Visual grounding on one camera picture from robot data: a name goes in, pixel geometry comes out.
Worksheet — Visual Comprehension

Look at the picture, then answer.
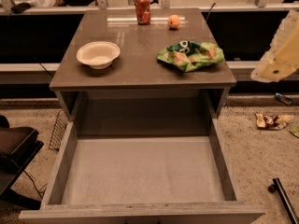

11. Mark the black bar on floor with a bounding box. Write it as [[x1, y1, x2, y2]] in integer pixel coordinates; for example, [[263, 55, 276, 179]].
[[268, 178, 299, 224]]

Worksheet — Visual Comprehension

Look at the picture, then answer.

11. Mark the open grey top drawer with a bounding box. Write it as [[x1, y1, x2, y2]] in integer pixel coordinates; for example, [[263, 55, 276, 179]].
[[18, 91, 265, 224]]

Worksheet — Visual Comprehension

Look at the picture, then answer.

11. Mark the green packet on floor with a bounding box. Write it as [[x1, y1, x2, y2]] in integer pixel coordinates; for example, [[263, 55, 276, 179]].
[[290, 125, 299, 138]]

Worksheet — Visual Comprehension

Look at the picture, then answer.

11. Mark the crumpled yellow snack wrapper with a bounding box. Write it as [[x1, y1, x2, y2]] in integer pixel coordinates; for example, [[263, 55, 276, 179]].
[[255, 113, 292, 130]]

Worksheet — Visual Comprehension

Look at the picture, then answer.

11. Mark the grey drawer cabinet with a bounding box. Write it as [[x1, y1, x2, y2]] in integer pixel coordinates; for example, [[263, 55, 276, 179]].
[[50, 8, 235, 137]]

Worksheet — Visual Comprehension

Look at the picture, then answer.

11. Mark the wire mesh basket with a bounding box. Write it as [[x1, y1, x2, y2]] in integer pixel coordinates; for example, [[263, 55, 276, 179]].
[[49, 110, 68, 151]]

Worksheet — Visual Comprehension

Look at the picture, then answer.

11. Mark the white paper bowl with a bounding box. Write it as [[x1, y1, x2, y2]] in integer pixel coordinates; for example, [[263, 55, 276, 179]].
[[76, 41, 121, 69]]

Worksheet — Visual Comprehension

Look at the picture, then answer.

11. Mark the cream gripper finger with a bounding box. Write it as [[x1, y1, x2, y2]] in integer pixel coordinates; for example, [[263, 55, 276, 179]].
[[250, 10, 299, 83]]

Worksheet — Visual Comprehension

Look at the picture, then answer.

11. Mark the green rice chip bag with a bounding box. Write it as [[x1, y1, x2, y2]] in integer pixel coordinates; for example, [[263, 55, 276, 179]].
[[156, 40, 224, 73]]

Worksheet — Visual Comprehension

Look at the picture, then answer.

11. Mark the orange soda can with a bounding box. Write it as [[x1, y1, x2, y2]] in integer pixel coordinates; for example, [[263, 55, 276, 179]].
[[135, 0, 150, 25]]

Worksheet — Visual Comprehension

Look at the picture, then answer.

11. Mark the orange fruit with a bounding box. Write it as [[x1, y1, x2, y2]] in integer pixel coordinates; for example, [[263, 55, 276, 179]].
[[167, 15, 180, 29]]

